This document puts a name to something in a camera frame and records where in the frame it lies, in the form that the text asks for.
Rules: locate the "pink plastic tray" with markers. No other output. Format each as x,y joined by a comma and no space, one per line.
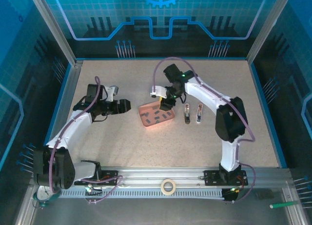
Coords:
152,125

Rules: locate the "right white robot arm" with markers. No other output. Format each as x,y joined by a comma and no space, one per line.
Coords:
207,93

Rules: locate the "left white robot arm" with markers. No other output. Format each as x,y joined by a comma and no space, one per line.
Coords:
73,127

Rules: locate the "masking tape roll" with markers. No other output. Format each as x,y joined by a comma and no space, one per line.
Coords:
162,188

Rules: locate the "green pen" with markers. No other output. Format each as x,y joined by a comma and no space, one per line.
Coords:
284,204

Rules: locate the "aluminium side frame beam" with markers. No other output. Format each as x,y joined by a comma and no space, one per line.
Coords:
65,103

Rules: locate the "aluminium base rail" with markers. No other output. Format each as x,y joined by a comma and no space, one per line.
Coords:
151,175

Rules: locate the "aluminium frame corner post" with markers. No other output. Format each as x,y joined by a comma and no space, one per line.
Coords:
268,27
56,29

